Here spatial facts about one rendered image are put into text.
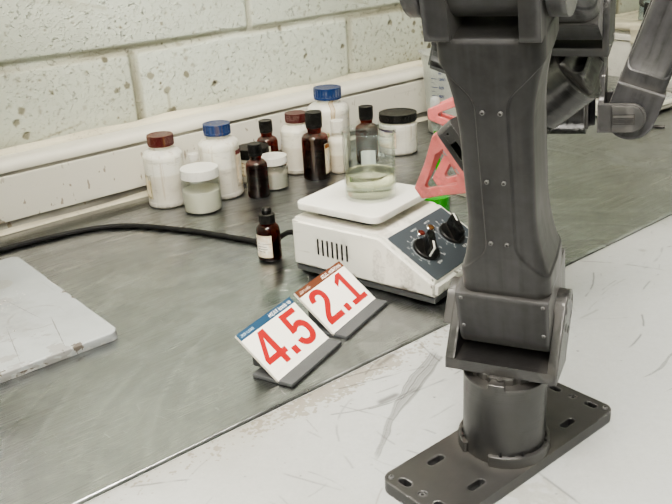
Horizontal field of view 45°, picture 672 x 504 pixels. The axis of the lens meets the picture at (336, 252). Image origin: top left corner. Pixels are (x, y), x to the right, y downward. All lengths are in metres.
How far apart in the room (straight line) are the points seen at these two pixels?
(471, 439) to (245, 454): 0.18
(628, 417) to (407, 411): 0.18
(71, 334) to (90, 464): 0.22
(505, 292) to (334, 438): 0.20
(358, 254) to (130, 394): 0.30
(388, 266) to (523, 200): 0.39
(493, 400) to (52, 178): 0.83
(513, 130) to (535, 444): 0.25
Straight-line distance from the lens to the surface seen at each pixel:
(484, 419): 0.62
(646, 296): 0.94
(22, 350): 0.89
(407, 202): 0.94
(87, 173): 1.29
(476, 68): 0.48
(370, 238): 0.90
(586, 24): 0.68
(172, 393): 0.77
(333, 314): 0.85
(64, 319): 0.93
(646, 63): 1.05
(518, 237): 0.55
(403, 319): 0.86
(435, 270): 0.89
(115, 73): 1.33
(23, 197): 1.26
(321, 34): 1.55
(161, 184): 1.25
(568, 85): 0.73
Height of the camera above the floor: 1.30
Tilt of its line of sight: 22 degrees down
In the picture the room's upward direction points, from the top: 4 degrees counter-clockwise
